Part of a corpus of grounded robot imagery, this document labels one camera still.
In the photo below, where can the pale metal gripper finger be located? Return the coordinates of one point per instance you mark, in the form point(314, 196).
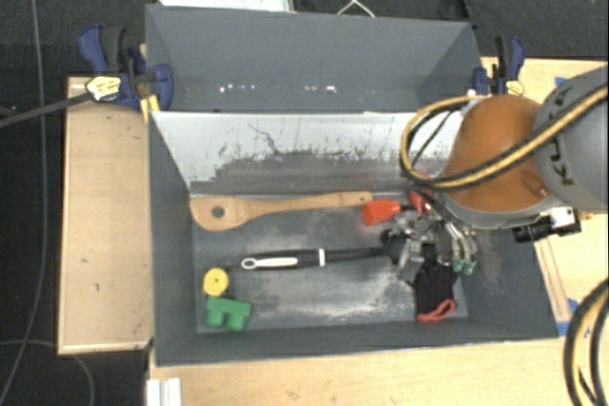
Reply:
point(409, 268)

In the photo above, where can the black cloth with red loop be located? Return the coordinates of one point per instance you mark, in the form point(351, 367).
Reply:
point(435, 287)

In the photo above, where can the red plastic block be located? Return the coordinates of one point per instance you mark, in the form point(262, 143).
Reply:
point(380, 211)

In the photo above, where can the black and silver kitchen utensil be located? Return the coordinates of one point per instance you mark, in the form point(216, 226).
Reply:
point(309, 257)

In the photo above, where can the wooden spoon with hole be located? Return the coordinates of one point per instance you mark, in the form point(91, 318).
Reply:
point(257, 209)

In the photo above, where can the green toy block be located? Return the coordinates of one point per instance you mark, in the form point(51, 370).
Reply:
point(227, 311)

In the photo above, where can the yellow round disc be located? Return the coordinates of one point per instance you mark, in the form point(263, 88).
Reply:
point(215, 281)

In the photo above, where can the grey metal bin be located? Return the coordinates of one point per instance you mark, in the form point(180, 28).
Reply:
point(295, 57)

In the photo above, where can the pale wood flat board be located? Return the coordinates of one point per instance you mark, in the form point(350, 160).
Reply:
point(104, 214)

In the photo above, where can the black cylinder on white bracket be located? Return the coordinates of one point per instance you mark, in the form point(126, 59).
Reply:
point(537, 230)

